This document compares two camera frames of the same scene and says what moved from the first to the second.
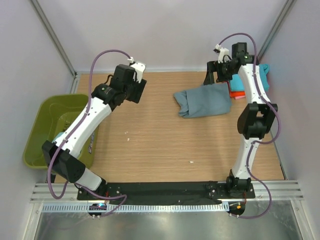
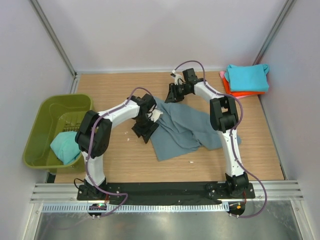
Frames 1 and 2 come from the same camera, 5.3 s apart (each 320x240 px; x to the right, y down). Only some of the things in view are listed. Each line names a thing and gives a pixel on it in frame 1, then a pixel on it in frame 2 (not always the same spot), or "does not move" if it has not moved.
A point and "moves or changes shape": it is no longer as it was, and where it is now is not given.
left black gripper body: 133,92 → 144,126
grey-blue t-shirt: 207,100 moves or changes shape
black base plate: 167,191 does not move
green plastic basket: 55,114 does not move
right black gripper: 213,66 → 172,95
